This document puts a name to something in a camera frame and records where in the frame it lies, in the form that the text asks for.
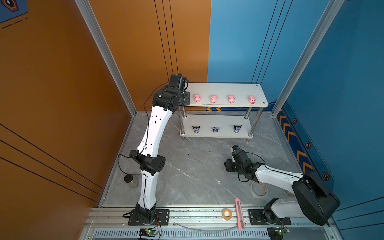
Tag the aluminium corner post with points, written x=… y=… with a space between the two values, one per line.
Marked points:
x=315 y=39
x=93 y=25

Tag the aluminium corner post left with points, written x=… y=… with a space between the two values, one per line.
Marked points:
x=93 y=25

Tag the aluminium corner post right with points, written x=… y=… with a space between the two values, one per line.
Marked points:
x=315 y=39

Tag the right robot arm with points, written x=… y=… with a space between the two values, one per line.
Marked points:
x=314 y=200

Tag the pink utility knife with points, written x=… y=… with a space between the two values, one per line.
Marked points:
x=240 y=216

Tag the green circuit board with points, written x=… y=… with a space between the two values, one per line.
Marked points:
x=148 y=233

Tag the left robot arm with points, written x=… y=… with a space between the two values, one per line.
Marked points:
x=165 y=102

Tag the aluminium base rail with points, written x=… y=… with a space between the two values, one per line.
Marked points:
x=200 y=223

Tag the white two-tier shelf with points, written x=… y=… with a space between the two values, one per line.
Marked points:
x=222 y=114

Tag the right circuit board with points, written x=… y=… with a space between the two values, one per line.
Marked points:
x=277 y=233

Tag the small beige tape roll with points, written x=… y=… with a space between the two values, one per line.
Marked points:
x=227 y=214

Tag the small metal cup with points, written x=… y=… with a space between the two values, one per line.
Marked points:
x=131 y=181

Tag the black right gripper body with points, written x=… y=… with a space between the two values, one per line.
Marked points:
x=232 y=167

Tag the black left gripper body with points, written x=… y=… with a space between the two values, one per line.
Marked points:
x=183 y=99

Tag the pink pig toy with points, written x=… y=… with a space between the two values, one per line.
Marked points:
x=197 y=98
x=252 y=100
x=231 y=99
x=214 y=99

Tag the black purple figurine toy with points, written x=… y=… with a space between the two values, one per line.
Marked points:
x=237 y=128

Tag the clear tape roll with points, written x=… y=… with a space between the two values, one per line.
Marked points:
x=258 y=190

